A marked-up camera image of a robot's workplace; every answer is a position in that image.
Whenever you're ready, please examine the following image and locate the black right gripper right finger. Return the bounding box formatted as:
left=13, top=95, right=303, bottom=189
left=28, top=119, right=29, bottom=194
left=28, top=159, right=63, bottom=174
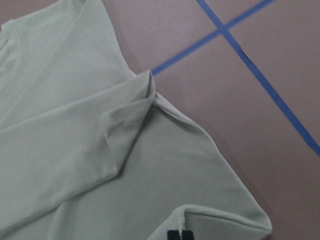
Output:
left=182, top=230, right=194, bottom=240

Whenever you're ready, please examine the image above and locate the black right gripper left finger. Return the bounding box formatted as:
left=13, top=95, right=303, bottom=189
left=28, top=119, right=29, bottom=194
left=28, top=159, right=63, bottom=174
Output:
left=167, top=229, right=181, bottom=240

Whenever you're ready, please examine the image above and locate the light green long-sleeve shirt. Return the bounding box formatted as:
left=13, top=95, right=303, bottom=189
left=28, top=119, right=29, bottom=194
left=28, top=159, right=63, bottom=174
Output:
left=0, top=0, right=272, bottom=240

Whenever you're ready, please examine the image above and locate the blue tape strip crossing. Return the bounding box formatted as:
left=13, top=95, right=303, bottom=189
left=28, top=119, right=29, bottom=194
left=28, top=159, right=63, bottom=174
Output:
left=151, top=0, right=274, bottom=76

